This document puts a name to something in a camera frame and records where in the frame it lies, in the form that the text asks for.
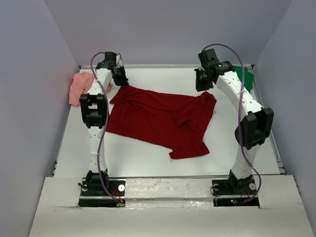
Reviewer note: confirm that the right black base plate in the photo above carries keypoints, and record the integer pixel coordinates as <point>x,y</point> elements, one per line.
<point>235,195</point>

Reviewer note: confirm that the folded green t shirt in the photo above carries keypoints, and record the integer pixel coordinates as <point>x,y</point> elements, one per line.
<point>248,77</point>

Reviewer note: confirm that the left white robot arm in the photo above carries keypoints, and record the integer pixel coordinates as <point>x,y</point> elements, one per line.
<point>94,105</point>

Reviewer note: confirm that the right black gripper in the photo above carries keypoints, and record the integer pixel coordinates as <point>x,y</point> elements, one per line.
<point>200,86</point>

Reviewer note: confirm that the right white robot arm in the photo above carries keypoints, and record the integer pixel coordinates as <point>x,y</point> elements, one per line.
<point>254,121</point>

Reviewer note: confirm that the dark red t shirt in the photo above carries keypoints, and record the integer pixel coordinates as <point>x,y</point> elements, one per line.
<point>174,121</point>

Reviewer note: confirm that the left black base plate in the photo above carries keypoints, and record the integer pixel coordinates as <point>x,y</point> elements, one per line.
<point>99,198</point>

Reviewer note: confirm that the pink t shirt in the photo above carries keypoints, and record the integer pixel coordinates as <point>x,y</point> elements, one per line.
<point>79,90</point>

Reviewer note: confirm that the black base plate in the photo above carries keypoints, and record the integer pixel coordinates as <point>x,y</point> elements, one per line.
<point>99,198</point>
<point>235,195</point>

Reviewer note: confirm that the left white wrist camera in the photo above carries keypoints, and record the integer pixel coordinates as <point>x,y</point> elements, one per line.
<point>119,63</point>

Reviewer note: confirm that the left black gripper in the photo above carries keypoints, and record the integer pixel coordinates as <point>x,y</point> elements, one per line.
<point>123,81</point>

